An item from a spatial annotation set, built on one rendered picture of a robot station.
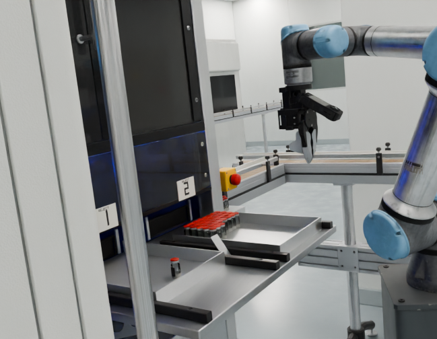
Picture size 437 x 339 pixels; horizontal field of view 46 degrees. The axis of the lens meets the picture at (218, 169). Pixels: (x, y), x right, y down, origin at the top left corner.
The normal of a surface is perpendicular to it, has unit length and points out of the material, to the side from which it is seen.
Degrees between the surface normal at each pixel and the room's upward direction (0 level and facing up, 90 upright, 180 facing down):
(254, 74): 90
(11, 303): 90
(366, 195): 90
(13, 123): 90
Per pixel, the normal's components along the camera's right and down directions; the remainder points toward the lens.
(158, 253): -0.55, 0.19
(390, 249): -0.85, 0.29
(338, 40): 0.53, 0.08
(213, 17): 0.83, 0.00
